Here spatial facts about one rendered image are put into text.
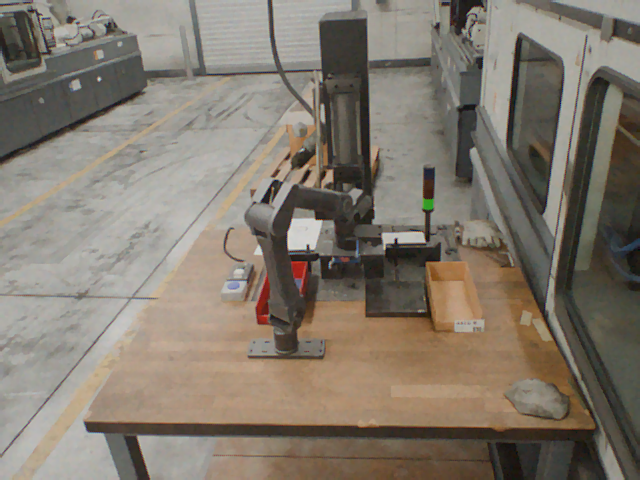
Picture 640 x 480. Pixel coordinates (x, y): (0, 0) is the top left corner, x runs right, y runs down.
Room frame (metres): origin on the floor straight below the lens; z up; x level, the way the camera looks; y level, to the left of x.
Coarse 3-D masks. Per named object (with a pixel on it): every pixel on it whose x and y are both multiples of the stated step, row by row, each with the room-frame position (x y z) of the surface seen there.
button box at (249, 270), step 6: (228, 252) 1.65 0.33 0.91; (234, 258) 1.60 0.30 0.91; (234, 264) 1.52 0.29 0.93; (246, 264) 1.52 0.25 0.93; (252, 264) 1.51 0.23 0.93; (234, 270) 1.48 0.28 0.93; (246, 270) 1.48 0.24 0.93; (252, 270) 1.49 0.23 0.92; (234, 276) 1.44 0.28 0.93; (240, 276) 1.44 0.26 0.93; (246, 276) 1.44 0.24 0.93
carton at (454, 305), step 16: (432, 272) 1.37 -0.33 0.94; (448, 272) 1.36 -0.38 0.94; (464, 272) 1.35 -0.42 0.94; (432, 288) 1.32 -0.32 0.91; (448, 288) 1.32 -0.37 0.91; (464, 288) 1.31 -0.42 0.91; (432, 304) 1.18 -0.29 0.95; (448, 304) 1.24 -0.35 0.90; (464, 304) 1.23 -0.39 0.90; (432, 320) 1.16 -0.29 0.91; (448, 320) 1.16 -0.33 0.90; (464, 320) 1.12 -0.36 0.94; (480, 320) 1.11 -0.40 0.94
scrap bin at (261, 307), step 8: (296, 264) 1.45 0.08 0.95; (304, 264) 1.45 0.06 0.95; (296, 272) 1.45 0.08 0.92; (304, 272) 1.39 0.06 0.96; (264, 280) 1.36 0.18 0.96; (304, 280) 1.36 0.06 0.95; (264, 288) 1.33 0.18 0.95; (304, 288) 1.35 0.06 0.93; (264, 296) 1.32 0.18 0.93; (304, 296) 1.34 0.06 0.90; (256, 304) 1.23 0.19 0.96; (264, 304) 1.31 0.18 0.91; (256, 312) 1.22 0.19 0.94; (264, 312) 1.27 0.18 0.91; (256, 320) 1.22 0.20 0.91; (264, 320) 1.22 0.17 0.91
